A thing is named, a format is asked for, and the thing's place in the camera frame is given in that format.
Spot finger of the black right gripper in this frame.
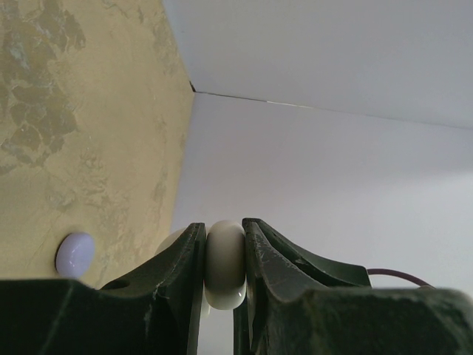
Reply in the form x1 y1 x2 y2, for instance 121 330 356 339
254 219 371 287

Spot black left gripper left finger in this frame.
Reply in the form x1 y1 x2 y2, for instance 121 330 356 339
1 223 206 354

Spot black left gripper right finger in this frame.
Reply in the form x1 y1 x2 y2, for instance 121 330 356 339
242 218 472 354

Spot white earbud charging case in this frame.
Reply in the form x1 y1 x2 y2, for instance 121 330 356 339
154 220 248 318

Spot purple earbud charging case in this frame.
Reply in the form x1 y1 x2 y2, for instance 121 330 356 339
55 232 95 279

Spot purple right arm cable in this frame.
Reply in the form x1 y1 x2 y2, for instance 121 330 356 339
365 268 433 289

